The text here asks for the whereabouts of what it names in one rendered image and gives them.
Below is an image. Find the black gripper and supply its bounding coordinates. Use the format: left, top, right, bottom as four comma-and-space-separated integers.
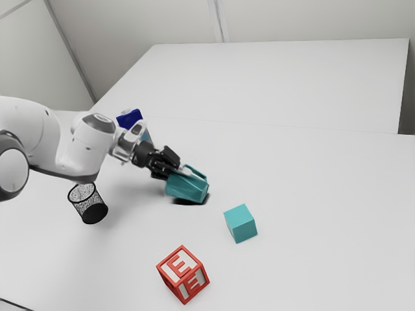
131, 141, 196, 181

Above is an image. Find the teal faceted mug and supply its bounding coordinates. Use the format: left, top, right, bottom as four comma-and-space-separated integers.
164, 164, 211, 205

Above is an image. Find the teal cube block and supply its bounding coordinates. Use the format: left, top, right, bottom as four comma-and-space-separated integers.
222, 203, 259, 245

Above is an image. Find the blue carton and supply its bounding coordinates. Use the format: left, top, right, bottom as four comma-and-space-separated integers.
115, 107, 153, 144

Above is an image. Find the black mesh pen holder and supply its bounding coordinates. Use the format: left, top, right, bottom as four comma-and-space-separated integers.
66, 181, 110, 225

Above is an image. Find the red letter block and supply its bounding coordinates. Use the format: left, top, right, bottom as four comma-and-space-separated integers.
155, 244, 211, 306

